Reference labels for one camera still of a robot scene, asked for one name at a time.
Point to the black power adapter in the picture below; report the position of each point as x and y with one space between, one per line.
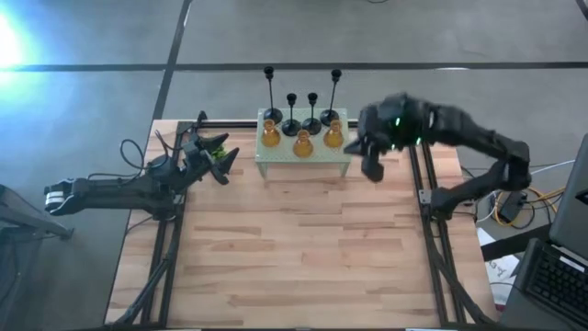
512 207

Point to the artificial plant in white pot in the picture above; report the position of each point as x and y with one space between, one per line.
219 152

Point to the tall black candlestick holder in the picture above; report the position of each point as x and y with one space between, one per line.
329 117
273 116

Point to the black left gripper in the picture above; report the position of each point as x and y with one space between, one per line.
197 156

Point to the black aluminium table frame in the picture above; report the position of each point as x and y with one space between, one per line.
229 124

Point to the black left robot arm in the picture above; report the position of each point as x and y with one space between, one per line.
115 193

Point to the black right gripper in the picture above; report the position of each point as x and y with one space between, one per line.
386 128

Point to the dark laptop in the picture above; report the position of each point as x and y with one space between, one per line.
556 280

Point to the amber glass candle holder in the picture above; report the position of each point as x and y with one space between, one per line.
302 147
270 138
334 138

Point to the green perforated metal shelf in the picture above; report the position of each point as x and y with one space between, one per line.
321 155

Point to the white paper sheets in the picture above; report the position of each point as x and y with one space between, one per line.
503 271

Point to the black frame bracket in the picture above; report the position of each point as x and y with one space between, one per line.
201 116

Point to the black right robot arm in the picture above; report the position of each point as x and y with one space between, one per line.
482 138

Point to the short black candlestick holder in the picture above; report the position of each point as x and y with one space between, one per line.
291 128
312 125

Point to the grey side table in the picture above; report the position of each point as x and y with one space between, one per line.
32 220

